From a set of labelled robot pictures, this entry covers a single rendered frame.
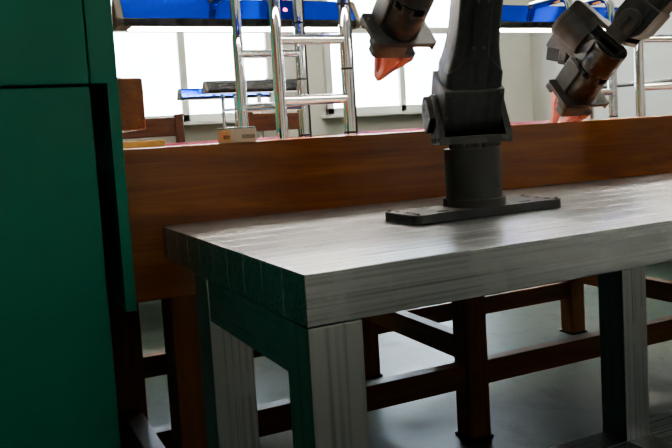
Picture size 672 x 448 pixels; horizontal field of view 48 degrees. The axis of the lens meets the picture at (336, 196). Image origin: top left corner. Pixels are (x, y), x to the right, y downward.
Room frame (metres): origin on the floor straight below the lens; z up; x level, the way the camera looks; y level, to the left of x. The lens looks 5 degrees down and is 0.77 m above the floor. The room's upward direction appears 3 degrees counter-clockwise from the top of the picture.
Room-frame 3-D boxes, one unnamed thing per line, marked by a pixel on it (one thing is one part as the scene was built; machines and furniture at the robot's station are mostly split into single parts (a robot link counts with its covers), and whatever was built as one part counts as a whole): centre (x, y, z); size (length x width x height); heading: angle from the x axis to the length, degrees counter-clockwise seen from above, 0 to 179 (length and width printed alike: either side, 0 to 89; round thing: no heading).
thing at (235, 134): (1.02, 0.13, 0.77); 0.06 x 0.04 x 0.02; 25
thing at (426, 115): (0.86, -0.15, 0.77); 0.09 x 0.06 x 0.06; 96
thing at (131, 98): (1.15, 0.34, 0.83); 0.30 x 0.06 x 0.07; 25
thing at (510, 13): (2.31, -0.67, 1.08); 0.62 x 0.08 x 0.07; 115
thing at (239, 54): (1.83, 0.17, 0.90); 0.20 x 0.19 x 0.45; 115
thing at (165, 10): (1.90, 0.20, 1.08); 0.62 x 0.08 x 0.07; 115
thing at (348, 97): (1.47, 0.00, 0.90); 0.20 x 0.19 x 0.45; 115
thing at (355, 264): (1.20, -0.31, 0.65); 1.20 x 0.90 x 0.04; 116
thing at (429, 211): (0.85, -0.15, 0.71); 0.20 x 0.07 x 0.08; 116
